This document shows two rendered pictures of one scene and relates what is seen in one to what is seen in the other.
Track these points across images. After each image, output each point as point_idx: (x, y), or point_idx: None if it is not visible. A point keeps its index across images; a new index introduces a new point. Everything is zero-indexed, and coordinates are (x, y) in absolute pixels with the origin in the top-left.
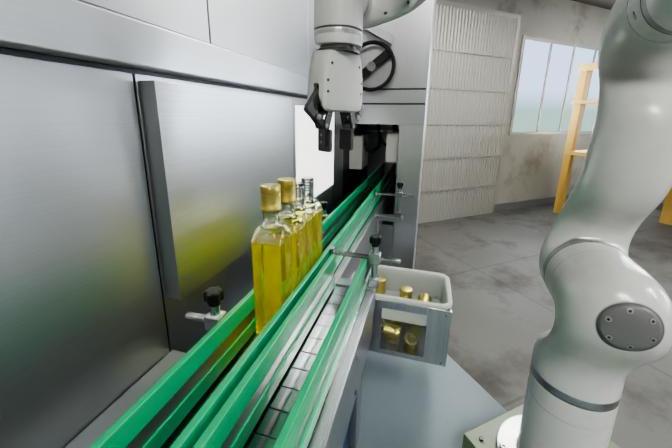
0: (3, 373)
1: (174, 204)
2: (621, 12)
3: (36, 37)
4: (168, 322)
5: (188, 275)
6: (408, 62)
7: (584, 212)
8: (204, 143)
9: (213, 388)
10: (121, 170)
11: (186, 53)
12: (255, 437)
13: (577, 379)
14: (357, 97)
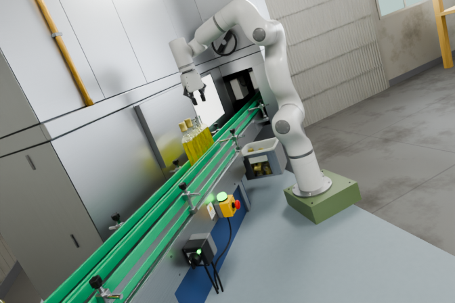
0: (134, 182)
1: (155, 138)
2: None
3: (117, 107)
4: (165, 176)
5: (166, 159)
6: (243, 32)
7: (277, 97)
8: (156, 116)
9: None
10: (139, 132)
11: (143, 92)
12: None
13: (291, 149)
14: (200, 82)
